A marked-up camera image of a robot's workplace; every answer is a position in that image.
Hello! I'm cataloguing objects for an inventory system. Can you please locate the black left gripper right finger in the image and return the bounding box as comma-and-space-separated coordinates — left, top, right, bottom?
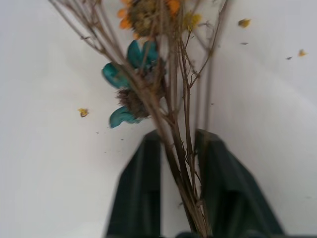
194, 128, 284, 236

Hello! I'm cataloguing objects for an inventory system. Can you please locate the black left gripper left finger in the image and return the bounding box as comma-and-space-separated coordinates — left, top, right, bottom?
105, 130, 162, 236

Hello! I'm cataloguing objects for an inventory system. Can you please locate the dried flower bouquet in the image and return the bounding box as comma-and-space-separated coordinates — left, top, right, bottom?
48, 0, 230, 238

